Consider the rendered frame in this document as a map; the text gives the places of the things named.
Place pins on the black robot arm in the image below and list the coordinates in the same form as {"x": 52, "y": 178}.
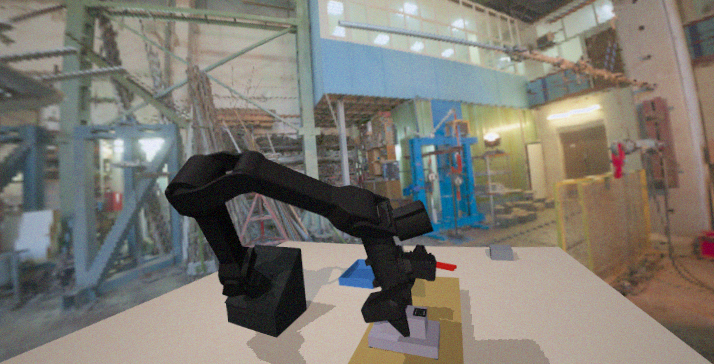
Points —
{"x": 201, "y": 188}

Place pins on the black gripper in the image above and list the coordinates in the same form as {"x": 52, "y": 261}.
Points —
{"x": 389, "y": 303}

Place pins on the tan panel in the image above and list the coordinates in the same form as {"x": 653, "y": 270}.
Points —
{"x": 442, "y": 299}

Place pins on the blue rectangular tray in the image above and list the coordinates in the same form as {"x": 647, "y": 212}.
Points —
{"x": 358, "y": 275}

